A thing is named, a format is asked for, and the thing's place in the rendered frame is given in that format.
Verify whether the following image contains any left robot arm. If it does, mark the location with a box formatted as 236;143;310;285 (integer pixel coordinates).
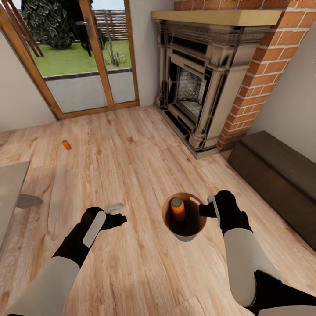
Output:
1;202;127;316

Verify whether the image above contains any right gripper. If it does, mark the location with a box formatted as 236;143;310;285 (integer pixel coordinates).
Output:
199;203;217;218

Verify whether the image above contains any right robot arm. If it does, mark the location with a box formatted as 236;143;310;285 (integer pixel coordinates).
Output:
199;191;316;316

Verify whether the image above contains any can of soda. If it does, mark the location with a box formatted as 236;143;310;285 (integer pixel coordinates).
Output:
62;140;71;150
175;217;187;231
171;198;186;220

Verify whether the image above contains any trash can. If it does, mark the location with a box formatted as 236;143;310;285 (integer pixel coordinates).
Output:
162;192;207;242

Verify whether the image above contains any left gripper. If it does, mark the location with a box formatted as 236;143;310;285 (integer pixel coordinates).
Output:
101;213;127;231

